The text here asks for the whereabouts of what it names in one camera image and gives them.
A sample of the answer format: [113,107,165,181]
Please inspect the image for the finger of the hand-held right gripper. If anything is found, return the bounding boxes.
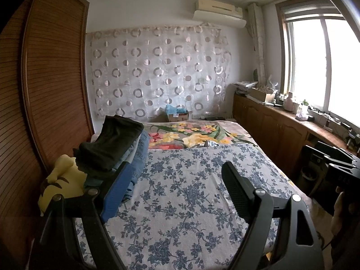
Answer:
[323,155,360,170]
[314,141,358,159]

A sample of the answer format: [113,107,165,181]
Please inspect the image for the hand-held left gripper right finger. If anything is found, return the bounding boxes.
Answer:
[221,162,322,270]

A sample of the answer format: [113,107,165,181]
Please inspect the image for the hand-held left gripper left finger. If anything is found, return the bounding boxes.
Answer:
[29,161,136,270]

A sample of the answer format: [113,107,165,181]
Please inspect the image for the black pants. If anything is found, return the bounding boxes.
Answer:
[74,116,144,179]

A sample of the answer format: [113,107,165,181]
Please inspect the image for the person's right forearm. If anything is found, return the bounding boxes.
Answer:
[329,231,360,270]

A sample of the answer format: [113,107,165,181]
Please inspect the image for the person's right hand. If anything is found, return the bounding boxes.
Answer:
[330,192,360,236]

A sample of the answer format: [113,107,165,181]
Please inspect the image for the stack of folded blue jeans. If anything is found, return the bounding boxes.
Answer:
[84,129,151,203]

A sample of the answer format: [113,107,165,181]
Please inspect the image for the yellow plush toy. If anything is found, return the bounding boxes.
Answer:
[38,154,88,217]

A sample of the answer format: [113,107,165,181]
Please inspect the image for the blue floral bedsheet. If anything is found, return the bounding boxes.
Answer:
[74,142,310,270]

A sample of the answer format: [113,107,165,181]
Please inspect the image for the pink bottle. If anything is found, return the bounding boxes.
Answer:
[283,91,294,112]

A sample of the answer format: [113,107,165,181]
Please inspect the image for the long wooden cabinet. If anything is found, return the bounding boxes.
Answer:
[233,84,360,192]

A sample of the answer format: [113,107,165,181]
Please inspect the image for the yellow flowered blanket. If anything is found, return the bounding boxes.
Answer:
[143,119,261,150]

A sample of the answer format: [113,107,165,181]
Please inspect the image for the open cardboard box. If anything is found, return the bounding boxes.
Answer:
[249,86,277,103]

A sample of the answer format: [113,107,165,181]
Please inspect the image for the small cardboard box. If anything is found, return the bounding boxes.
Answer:
[164,104,189,123]

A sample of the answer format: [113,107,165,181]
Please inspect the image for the blue cloth bundle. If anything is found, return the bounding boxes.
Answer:
[164,104,185,116]

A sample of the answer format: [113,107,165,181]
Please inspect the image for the circle-patterned sheer curtain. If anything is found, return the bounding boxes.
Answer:
[86,22,230,121]

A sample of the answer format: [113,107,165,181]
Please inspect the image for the wooden slatted wardrobe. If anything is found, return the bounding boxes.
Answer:
[0,0,95,259]

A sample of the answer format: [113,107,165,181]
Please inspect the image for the white wrapped pipe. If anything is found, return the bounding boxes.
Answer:
[247,3,266,82]

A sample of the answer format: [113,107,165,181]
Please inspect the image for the white air conditioner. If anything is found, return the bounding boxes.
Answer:
[193,0,247,29]

